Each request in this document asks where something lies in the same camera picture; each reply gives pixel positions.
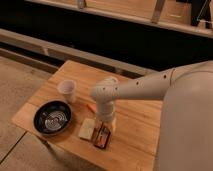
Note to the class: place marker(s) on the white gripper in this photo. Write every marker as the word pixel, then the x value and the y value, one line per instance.
pixel 105 113

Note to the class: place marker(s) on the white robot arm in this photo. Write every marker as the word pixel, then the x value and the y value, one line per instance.
pixel 186 121

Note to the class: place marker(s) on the black ceramic bowl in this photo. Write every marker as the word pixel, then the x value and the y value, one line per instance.
pixel 52 117

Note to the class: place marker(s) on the orange carrot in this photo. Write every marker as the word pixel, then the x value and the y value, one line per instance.
pixel 92 107

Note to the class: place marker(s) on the cream rectangular sponge block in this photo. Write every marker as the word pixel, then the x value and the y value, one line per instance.
pixel 87 129

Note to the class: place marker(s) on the wooden table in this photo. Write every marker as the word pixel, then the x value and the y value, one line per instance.
pixel 132 146

